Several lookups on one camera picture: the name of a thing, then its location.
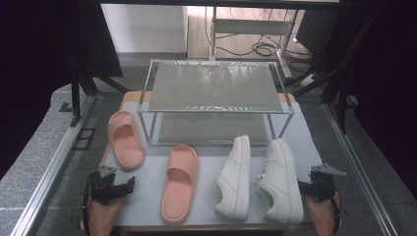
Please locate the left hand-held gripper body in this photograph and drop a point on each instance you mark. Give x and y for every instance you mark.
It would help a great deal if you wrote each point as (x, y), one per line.
(105, 188)

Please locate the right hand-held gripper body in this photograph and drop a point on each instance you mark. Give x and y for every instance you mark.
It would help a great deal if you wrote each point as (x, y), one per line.
(323, 183)

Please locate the white lace-up sneaker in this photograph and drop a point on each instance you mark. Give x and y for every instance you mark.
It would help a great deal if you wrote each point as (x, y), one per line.
(234, 183)
(282, 183)

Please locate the pink slide slipper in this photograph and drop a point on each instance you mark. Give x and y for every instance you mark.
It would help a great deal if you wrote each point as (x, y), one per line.
(126, 134)
(177, 203)

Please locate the metal two-tier shoe rack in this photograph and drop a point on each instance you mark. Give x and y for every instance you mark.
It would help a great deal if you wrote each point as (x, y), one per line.
(213, 85)

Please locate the person's right hand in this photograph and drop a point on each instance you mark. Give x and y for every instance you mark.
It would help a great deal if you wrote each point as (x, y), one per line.
(321, 213)

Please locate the person's left hand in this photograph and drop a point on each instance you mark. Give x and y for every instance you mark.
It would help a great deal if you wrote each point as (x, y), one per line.
(105, 214)

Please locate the black metal stand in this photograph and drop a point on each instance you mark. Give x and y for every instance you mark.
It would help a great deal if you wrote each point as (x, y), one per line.
(342, 98)
(75, 98)

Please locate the white power strip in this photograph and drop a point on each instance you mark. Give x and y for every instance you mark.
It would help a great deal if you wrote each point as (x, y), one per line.
(308, 80)

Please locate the black curtain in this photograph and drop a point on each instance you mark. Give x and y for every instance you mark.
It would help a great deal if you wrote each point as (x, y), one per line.
(32, 49)
(393, 65)

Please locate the dark monitor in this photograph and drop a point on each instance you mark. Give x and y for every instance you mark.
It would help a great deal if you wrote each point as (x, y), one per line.
(316, 32)

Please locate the aluminium rail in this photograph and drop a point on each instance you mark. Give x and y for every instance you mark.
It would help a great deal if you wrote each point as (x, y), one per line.
(49, 173)
(360, 177)

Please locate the black floor bracket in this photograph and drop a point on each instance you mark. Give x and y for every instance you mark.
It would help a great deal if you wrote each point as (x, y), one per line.
(77, 139)
(65, 107)

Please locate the white desk frame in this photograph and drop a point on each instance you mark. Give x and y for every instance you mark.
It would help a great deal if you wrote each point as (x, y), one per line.
(249, 27)

